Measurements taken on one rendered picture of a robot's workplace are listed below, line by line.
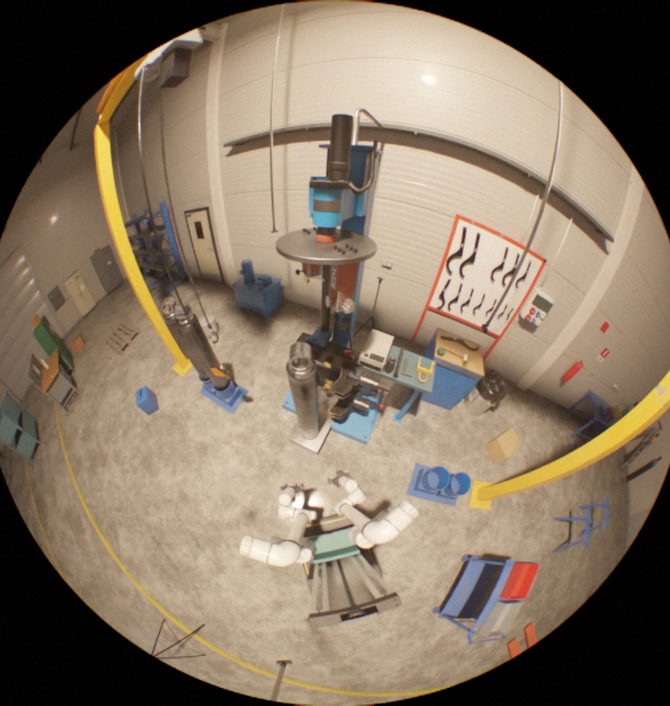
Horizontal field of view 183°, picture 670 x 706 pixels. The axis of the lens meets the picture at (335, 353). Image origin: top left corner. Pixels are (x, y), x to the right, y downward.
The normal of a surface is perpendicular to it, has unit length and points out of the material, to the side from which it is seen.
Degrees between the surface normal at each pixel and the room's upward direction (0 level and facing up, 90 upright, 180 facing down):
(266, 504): 0
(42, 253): 90
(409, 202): 90
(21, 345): 90
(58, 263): 90
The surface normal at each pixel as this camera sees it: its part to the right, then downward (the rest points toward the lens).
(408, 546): 0.06, -0.65
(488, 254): -0.40, 0.68
